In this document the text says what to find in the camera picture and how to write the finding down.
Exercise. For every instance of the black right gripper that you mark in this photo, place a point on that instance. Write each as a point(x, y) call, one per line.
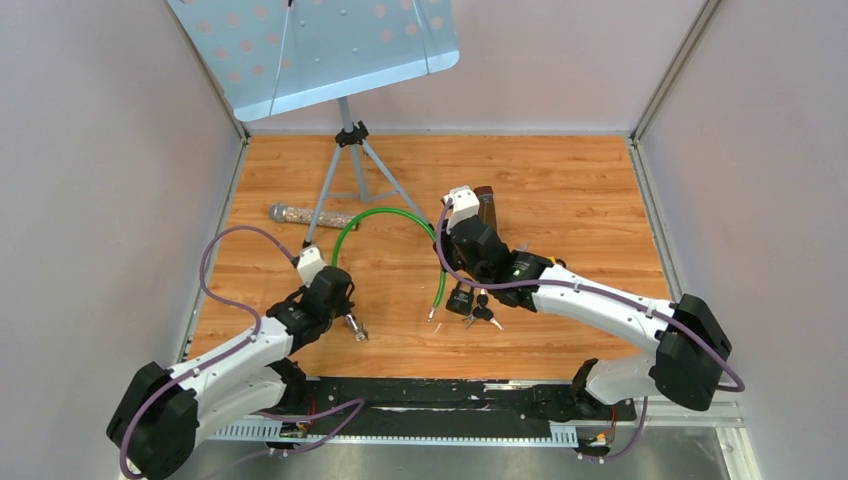
point(445, 247)

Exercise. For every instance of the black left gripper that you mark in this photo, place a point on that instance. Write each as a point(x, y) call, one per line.
point(344, 306)

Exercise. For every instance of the black padlock with keys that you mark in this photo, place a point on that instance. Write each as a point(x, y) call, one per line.
point(472, 305)

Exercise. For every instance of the green cable lock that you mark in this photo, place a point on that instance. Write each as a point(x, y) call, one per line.
point(357, 328)

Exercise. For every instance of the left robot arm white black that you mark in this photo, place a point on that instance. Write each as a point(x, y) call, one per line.
point(166, 412)

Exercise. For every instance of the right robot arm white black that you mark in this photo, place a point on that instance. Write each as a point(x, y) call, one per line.
point(684, 351)

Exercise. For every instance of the brown wooden metronome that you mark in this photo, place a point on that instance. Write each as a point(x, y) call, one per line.
point(487, 206)

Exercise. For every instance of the glittery silver microphone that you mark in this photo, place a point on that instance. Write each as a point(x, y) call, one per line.
point(282, 213)

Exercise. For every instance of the light blue music stand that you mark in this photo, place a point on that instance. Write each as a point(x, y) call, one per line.
point(273, 57)

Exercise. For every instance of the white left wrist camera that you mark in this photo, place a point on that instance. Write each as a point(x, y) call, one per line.
point(309, 263)

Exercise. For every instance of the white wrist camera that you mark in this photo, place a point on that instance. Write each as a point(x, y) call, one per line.
point(464, 204)
point(309, 263)

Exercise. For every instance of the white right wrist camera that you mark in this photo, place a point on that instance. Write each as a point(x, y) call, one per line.
point(464, 204)

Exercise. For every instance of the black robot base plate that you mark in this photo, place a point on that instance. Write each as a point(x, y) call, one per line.
point(407, 407)

